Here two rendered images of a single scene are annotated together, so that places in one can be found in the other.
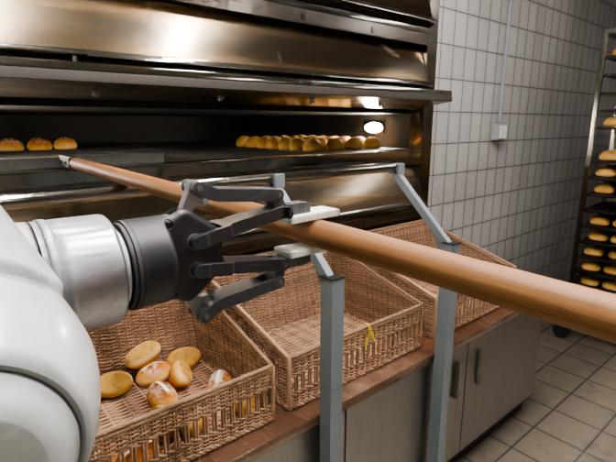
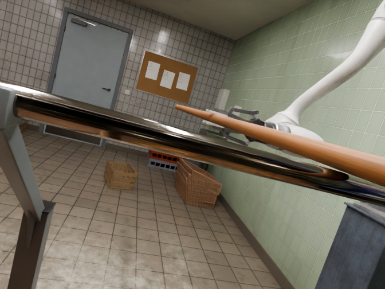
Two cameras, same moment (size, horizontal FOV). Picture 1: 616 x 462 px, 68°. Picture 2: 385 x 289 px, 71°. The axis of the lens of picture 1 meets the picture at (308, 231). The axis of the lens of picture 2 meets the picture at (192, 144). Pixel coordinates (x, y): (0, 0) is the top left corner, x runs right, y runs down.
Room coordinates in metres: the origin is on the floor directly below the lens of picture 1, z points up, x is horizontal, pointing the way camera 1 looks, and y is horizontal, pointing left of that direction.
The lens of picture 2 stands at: (1.31, 0.36, 1.20)
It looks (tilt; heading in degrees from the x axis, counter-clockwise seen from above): 8 degrees down; 206
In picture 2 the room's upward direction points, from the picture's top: 16 degrees clockwise
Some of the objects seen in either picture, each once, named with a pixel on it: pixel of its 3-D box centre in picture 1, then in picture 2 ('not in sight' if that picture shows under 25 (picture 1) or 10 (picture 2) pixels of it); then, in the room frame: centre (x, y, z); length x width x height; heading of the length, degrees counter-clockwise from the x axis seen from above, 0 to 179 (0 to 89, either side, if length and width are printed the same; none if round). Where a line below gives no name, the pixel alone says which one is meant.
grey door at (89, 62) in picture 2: not in sight; (85, 81); (-1.99, -3.61, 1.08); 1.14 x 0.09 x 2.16; 130
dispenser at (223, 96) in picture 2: not in sight; (222, 99); (-3.18, -1.55, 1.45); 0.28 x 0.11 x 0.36; 40
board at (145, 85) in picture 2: not in sight; (167, 78); (-2.88, -2.60, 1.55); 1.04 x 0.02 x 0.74; 130
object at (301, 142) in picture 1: (306, 141); not in sight; (2.29, 0.00, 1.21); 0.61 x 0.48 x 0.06; 40
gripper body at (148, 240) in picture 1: (170, 257); (256, 130); (0.39, 0.12, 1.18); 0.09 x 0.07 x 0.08; 130
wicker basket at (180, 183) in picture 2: not in sight; (193, 187); (-1.96, -1.05, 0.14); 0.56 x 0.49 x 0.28; 46
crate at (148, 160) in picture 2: not in sight; (164, 162); (-2.76, -2.10, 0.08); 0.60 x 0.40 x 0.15; 132
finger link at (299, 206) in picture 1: (287, 200); (225, 110); (0.47, 0.02, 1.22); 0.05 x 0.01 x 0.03; 130
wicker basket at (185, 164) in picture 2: not in sight; (198, 175); (-1.96, -1.04, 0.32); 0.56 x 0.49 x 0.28; 48
